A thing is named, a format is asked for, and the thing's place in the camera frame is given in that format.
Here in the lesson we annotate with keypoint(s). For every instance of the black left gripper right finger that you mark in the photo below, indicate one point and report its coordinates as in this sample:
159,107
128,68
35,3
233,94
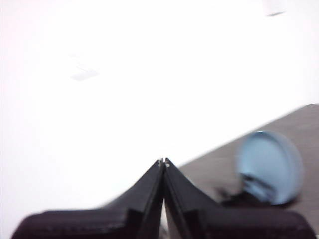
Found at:
224,224

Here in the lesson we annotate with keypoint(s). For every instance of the white wall socket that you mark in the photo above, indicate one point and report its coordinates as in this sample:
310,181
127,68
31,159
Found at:
84,74
275,8

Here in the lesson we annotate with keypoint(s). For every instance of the black plate rack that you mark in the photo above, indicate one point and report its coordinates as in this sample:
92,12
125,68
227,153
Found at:
234,196

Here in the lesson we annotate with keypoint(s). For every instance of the blue plate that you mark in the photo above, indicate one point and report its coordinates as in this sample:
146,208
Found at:
271,161

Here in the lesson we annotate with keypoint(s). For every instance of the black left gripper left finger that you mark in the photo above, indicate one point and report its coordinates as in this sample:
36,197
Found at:
112,221

